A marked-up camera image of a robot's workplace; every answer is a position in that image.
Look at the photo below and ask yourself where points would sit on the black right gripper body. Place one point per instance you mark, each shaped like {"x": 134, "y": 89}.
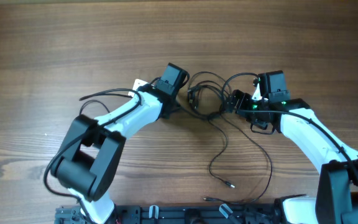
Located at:
{"x": 238, "y": 99}

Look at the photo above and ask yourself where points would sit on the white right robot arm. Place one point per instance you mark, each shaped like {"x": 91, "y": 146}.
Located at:
{"x": 337, "y": 163}

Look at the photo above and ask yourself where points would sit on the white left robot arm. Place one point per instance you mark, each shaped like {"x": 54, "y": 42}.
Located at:
{"x": 87, "y": 160}

